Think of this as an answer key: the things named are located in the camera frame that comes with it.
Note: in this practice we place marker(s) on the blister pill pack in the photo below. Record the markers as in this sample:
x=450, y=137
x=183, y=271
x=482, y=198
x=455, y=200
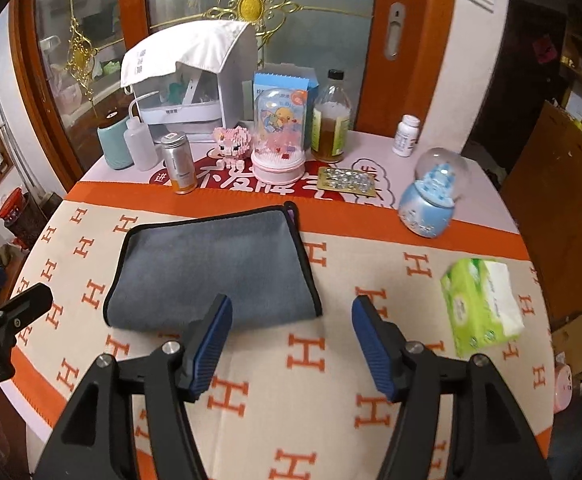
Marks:
x=345, y=180

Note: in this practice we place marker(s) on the white pill bottle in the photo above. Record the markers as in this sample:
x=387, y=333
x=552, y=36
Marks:
x=406, y=135

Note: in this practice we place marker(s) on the wooden shelf cabinet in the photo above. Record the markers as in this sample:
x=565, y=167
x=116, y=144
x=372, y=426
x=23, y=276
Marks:
x=543, y=193

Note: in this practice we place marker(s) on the pink dome music box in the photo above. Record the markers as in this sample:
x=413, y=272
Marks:
x=278, y=156

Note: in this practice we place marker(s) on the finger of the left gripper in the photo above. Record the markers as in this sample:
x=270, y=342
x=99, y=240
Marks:
x=24, y=309

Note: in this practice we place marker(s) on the wooden glass door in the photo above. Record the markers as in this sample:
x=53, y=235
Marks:
x=68, y=57

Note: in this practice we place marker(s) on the teal cylindrical container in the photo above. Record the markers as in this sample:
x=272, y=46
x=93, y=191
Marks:
x=110, y=133

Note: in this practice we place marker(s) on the red white printed mat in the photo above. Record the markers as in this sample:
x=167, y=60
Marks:
x=209, y=176

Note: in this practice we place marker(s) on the green tissue pack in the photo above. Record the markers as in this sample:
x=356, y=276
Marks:
x=480, y=304

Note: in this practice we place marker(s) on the glass bottle amber liquid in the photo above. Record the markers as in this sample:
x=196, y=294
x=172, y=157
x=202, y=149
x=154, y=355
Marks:
x=330, y=119

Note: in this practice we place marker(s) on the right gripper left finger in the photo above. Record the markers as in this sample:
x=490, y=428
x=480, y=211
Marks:
x=94, y=436

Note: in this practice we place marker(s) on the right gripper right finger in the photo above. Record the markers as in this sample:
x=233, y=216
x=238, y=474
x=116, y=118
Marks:
x=490, y=436

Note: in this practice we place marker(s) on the blue snow globe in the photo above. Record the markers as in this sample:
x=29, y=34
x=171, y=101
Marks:
x=428, y=204

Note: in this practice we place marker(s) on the red lidded jar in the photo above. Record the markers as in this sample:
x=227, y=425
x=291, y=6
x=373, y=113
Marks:
x=13, y=205

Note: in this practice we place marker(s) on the purple and grey towel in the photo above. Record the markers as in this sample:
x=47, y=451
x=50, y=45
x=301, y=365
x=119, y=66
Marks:
x=169, y=273

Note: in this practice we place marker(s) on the white squeeze bottle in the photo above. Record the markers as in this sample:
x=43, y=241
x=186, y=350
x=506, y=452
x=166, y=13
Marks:
x=138, y=138

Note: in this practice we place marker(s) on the silver orange can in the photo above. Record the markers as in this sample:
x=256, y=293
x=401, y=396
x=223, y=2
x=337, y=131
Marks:
x=179, y=162

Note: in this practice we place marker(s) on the blue illustrated box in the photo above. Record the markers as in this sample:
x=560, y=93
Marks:
x=296, y=79

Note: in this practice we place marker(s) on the white appliance with cloth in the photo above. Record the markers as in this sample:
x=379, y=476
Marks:
x=198, y=69

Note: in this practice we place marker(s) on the pink block figure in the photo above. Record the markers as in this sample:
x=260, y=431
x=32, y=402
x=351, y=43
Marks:
x=232, y=146

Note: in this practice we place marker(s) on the orange white H blanket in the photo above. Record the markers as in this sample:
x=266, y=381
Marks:
x=295, y=401

